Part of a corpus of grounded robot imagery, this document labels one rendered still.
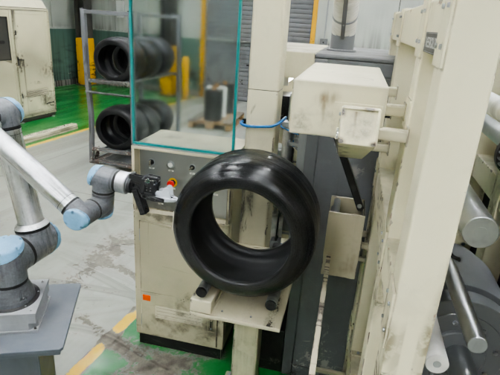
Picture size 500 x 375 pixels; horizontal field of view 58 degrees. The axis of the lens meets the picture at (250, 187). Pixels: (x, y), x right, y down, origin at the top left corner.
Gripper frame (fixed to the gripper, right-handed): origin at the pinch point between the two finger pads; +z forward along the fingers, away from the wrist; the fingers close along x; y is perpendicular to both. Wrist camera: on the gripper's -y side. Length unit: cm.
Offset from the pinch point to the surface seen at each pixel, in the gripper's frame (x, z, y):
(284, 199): -11.4, 43.1, 17.1
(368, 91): -36, 60, 62
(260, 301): 4, 41, -37
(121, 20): 984, -541, -16
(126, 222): 210, -117, -137
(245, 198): 25.7, 23.6, -2.2
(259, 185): -11.6, 33.5, 19.7
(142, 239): 53, -34, -54
